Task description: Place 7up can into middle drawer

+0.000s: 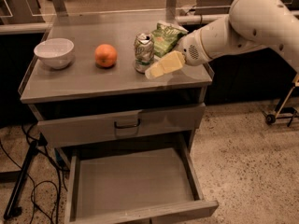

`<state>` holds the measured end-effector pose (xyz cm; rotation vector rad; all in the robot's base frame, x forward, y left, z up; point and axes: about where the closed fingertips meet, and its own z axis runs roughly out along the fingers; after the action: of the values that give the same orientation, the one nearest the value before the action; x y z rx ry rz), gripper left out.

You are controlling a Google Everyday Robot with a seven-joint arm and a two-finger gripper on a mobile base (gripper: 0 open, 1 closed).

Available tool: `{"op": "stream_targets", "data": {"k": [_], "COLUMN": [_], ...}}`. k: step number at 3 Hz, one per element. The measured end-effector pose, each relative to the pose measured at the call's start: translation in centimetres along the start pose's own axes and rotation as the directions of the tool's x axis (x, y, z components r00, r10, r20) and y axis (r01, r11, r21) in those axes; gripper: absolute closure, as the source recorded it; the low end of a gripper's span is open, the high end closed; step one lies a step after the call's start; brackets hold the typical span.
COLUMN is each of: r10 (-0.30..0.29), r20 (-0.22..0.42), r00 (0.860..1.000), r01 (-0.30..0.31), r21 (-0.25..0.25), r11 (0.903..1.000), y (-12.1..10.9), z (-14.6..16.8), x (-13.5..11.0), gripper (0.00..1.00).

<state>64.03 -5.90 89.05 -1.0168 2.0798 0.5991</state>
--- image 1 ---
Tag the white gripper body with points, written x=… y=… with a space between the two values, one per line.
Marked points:
x=191 y=49

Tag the orange fruit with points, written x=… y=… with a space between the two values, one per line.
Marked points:
x=105 y=55

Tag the white bowl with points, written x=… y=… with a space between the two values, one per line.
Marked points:
x=56 y=53

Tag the grey drawer cabinet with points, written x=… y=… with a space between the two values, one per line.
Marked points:
x=85 y=88

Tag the green chip bag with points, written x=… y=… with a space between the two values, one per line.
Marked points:
x=165 y=36

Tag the black drawer handle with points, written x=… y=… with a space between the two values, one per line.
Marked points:
x=127 y=124

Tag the wheeled cart frame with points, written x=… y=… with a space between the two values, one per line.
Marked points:
x=281 y=111

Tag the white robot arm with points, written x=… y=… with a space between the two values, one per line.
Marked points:
x=250 y=25

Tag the open grey middle drawer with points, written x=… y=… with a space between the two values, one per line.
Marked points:
x=143 y=183

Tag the green 7up can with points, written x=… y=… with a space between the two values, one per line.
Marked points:
x=144 y=52

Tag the black tripod stand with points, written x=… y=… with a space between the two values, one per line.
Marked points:
x=12 y=210

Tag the grey top drawer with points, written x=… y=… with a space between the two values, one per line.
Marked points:
x=112 y=126

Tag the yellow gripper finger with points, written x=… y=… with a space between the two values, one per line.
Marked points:
x=169 y=63

